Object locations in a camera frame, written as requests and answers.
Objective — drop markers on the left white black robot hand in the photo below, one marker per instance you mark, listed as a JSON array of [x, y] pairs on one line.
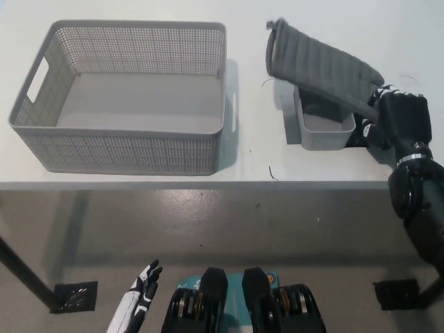
[[137, 298]]

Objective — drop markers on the large grey perforated basket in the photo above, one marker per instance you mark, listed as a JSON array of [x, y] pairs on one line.
[[114, 156]]

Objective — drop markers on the small grey perforated container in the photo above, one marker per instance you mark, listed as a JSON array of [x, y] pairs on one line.
[[322, 138]]

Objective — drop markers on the black teal robot torso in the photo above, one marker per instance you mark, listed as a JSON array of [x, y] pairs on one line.
[[255, 301]]

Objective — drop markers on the grey quilted oven glove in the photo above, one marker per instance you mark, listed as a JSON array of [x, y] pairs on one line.
[[322, 66]]

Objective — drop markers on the black table leg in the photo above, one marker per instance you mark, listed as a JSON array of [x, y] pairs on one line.
[[24, 272]]

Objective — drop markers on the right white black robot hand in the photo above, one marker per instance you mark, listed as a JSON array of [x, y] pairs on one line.
[[406, 121]]

